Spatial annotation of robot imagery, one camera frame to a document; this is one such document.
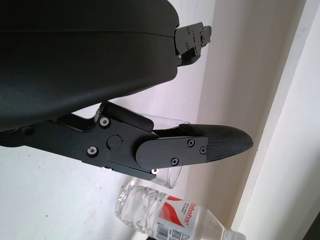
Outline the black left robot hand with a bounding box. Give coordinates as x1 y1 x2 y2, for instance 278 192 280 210
0 0 254 181

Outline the clear plastic cup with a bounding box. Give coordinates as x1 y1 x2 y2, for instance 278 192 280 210
139 112 191 189

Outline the clear plastic water bottle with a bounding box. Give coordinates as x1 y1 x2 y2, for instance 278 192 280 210
114 184 248 240

